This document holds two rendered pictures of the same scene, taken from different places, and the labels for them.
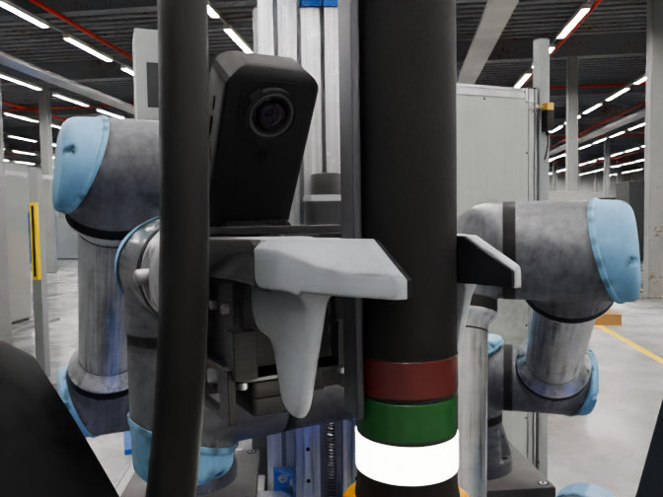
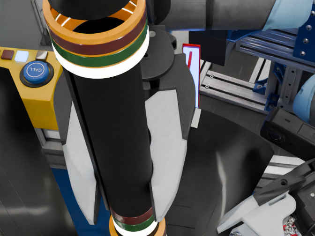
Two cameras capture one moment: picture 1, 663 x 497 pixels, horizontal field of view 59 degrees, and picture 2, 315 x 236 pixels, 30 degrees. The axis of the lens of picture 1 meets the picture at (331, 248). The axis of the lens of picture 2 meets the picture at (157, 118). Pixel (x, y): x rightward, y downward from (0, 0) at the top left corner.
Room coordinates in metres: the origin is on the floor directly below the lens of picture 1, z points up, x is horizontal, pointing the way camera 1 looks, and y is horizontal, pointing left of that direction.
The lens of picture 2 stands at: (0.05, -0.14, 1.81)
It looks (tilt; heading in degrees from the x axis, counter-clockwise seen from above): 57 degrees down; 32
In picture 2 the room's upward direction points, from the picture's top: 5 degrees counter-clockwise
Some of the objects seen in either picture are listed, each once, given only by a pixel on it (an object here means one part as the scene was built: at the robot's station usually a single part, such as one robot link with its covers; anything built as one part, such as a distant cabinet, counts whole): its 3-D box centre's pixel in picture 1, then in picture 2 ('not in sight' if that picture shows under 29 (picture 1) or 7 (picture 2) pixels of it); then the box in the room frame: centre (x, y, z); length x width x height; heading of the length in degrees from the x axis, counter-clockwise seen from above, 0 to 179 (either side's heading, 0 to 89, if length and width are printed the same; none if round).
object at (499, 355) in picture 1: (473, 372); not in sight; (1.04, -0.25, 1.20); 0.13 x 0.12 x 0.14; 73
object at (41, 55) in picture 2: not in sight; (41, 55); (0.48, 0.34, 1.08); 0.02 x 0.02 x 0.01; 19
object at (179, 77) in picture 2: not in sight; (161, 93); (0.26, -0.01, 1.47); 0.09 x 0.05 x 0.02; 38
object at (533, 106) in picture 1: (541, 130); not in sight; (2.36, -0.85, 1.82); 0.09 x 0.04 x 0.23; 109
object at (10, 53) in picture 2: not in sight; (7, 55); (0.45, 0.40, 1.08); 0.02 x 0.02 x 0.01; 19
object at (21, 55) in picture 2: not in sight; (21, 56); (0.46, 0.37, 1.08); 0.02 x 0.02 x 0.01; 19
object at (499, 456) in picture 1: (469, 435); not in sight; (1.04, -0.25, 1.09); 0.15 x 0.15 x 0.10
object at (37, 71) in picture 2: not in sight; (36, 72); (0.44, 0.33, 1.08); 0.04 x 0.04 x 0.02
